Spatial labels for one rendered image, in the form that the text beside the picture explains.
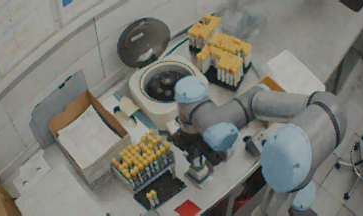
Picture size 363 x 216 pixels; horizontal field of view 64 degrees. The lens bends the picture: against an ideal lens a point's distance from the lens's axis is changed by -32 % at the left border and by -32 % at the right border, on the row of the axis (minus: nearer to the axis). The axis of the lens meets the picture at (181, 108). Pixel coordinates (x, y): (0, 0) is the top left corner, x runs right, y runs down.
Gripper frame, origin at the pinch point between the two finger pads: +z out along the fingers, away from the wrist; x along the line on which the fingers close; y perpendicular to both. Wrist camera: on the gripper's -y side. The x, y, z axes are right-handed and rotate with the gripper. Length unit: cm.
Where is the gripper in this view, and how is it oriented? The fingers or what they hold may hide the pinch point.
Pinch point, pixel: (200, 165)
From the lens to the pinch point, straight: 129.2
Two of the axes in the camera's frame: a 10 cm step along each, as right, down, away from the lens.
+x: -7.1, 5.8, -4.1
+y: -7.1, -5.3, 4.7
